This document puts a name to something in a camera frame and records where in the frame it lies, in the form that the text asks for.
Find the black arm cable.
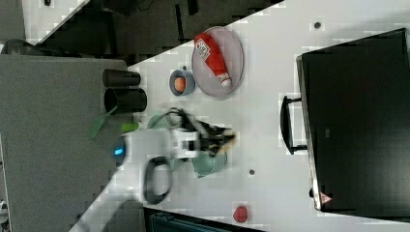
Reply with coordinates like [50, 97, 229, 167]
[142, 107, 194, 205]

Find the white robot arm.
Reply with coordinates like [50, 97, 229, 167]
[69, 119, 236, 232]

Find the blue small bowl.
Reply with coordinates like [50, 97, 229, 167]
[168, 70, 195, 96]

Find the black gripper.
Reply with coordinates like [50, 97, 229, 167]
[193, 121, 233, 152]

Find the grey round plate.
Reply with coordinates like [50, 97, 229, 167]
[191, 27, 244, 99]

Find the green metal cup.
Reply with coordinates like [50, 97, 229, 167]
[191, 152, 227, 178]

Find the orange toy fruit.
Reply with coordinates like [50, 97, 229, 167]
[174, 77, 186, 92]

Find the silver black toaster oven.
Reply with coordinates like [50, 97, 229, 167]
[280, 28, 410, 222]

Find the green toy lime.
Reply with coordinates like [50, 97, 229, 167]
[121, 123, 139, 132]

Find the red plush ketchup bottle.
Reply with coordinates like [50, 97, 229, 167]
[194, 33, 232, 88]

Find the red toy strawberry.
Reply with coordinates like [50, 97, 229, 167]
[233, 205, 248, 223]

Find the green slotted spatula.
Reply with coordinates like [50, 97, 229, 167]
[88, 106, 117, 138]

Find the black cylindrical container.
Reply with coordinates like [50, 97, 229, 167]
[102, 70, 141, 87]
[103, 88, 147, 114]

